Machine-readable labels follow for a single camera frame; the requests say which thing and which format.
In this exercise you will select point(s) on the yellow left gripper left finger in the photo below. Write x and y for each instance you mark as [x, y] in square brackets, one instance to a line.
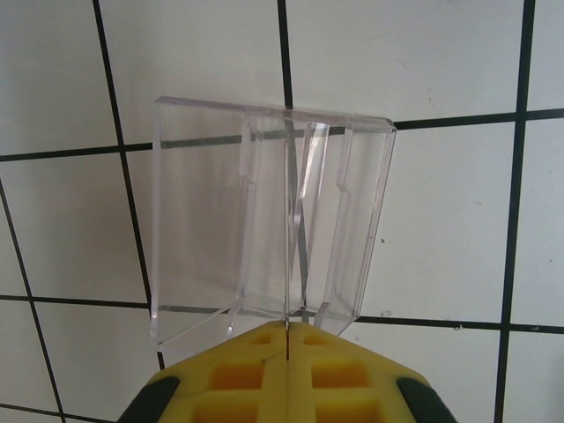
[238, 379]

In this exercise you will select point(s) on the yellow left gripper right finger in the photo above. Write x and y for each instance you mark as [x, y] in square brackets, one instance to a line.
[339, 379]

